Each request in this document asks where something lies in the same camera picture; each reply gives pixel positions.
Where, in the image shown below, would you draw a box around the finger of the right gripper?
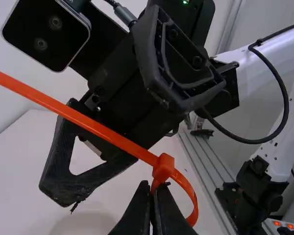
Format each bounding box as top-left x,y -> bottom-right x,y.
38,97 -> 139,209

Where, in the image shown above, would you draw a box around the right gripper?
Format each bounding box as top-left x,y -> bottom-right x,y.
70,0 -> 226,162

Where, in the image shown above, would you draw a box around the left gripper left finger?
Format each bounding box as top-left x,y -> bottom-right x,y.
107,180 -> 152,235

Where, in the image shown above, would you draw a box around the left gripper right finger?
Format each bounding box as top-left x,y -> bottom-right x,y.
151,182 -> 198,235

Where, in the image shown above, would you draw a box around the orange cable tie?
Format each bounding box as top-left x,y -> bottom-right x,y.
0,66 -> 199,228

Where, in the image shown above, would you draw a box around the silver rails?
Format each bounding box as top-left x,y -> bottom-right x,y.
177,115 -> 238,235

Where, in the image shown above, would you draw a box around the grey box with orange lights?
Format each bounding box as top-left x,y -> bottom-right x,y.
266,218 -> 294,235

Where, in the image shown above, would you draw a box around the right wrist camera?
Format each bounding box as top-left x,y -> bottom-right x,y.
0,0 -> 92,73

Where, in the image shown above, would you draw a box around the black cable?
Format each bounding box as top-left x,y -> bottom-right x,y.
196,39 -> 290,144

